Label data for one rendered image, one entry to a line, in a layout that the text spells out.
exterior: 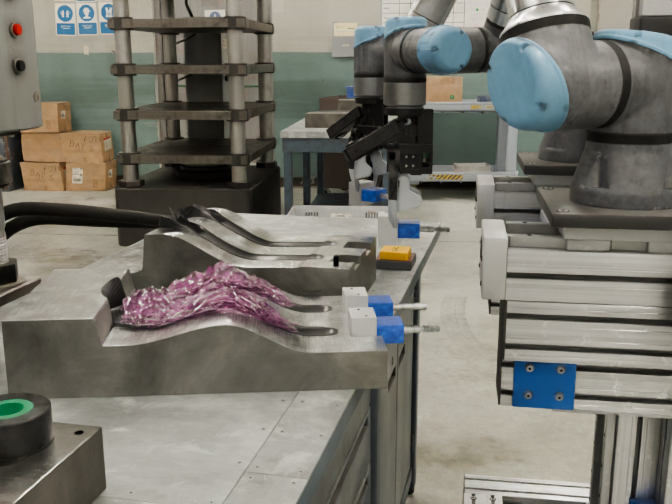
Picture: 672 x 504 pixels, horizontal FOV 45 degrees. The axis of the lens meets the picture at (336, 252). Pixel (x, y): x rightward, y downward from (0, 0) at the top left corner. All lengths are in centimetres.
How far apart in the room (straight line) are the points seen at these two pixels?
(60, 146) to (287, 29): 242
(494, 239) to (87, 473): 61
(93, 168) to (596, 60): 717
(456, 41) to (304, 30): 656
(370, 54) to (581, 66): 81
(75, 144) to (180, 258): 667
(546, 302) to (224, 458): 50
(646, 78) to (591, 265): 26
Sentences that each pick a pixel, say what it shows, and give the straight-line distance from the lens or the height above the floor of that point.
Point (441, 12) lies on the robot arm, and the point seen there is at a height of 132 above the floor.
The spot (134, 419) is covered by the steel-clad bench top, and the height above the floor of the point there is 80.
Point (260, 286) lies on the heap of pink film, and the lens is 122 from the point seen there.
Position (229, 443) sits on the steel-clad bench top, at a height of 80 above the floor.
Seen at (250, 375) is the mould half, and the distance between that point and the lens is 109.
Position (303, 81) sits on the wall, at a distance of 785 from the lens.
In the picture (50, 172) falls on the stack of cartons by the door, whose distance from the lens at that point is 820.
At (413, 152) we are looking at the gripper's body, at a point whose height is 107.
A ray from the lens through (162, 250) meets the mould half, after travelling 146.
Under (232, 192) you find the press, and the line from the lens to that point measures 533.
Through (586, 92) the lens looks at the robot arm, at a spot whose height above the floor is 119.
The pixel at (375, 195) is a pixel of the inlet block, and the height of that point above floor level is 93.
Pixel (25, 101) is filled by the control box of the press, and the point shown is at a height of 114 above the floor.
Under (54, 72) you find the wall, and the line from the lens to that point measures 853.
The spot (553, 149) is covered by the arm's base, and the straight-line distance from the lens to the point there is 164.
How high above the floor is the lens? 123
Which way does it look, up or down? 14 degrees down
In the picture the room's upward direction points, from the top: straight up
